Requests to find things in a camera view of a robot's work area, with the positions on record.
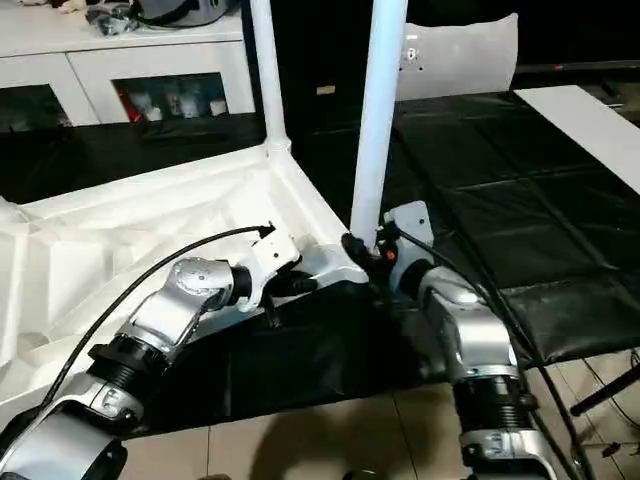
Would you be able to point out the white plastic table leg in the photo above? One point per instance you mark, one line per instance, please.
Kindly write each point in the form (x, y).
(375, 125)
(267, 75)

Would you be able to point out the white plastic table top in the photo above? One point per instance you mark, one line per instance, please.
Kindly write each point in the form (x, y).
(125, 210)

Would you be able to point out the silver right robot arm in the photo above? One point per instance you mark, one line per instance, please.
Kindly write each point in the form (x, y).
(475, 325)

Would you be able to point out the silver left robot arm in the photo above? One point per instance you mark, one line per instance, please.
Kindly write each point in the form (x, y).
(165, 310)

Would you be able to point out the black work mat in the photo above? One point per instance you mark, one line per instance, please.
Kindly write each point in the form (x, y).
(500, 165)

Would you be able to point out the dark rounded robot torso part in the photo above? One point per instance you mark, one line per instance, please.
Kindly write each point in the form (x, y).
(365, 476)

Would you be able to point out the black furniture with yellow label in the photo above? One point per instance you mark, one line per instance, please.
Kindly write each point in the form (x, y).
(320, 50)

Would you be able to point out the grey cushion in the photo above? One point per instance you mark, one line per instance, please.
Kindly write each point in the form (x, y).
(460, 55)

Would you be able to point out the white flat board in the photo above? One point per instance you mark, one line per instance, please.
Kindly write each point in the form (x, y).
(590, 120)

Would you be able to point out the white glass-door cabinet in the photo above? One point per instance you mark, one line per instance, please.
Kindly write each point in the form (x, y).
(150, 55)

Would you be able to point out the black bar with red light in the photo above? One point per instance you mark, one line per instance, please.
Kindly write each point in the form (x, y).
(575, 66)

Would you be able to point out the beige plush toy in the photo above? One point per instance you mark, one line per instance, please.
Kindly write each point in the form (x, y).
(67, 6)

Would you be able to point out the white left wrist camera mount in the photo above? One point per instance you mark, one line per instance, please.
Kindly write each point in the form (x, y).
(272, 255)

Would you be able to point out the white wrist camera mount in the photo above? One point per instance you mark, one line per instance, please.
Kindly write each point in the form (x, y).
(272, 255)
(410, 220)

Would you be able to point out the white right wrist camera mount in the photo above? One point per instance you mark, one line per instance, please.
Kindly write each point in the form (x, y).
(410, 220)

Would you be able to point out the black metal table frame leg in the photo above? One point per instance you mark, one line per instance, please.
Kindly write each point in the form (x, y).
(605, 392)

